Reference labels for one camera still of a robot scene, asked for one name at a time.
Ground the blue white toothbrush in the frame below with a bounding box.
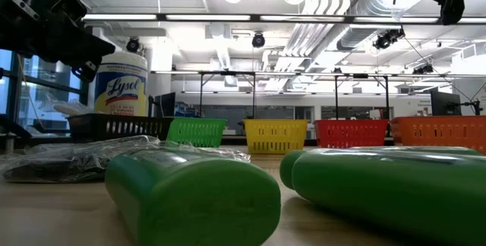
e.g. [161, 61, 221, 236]
[39, 92, 98, 117]

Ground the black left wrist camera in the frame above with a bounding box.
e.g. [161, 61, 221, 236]
[39, 0, 89, 27]

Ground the wrapped round black hairbrush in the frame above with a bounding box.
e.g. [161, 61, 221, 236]
[0, 134, 163, 185]

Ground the Lysol wipes canister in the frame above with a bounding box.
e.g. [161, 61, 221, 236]
[93, 51, 149, 117]

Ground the black plastic basket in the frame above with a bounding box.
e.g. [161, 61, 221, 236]
[67, 112, 174, 143]

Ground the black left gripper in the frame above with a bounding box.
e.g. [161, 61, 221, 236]
[0, 0, 116, 84]

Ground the orange plastic basket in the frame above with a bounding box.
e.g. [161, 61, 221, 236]
[390, 115, 486, 154]

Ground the black background rig frame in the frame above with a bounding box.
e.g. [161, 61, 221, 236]
[197, 70, 257, 120]
[333, 73, 390, 121]

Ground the green plastic basket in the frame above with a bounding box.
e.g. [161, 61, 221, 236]
[166, 117, 228, 148]

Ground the red plastic basket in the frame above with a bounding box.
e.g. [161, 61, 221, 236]
[314, 119, 390, 149]

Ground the black background monitor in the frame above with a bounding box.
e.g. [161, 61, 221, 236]
[430, 88, 462, 117]

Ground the black aluminium table frame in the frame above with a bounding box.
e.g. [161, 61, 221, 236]
[0, 116, 69, 154]

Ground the ceiling light bar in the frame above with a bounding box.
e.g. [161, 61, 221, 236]
[81, 12, 486, 24]

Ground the dark background monitor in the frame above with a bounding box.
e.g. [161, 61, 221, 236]
[153, 92, 177, 118]

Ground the yellow plastic basket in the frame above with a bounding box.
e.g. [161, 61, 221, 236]
[242, 118, 310, 155]

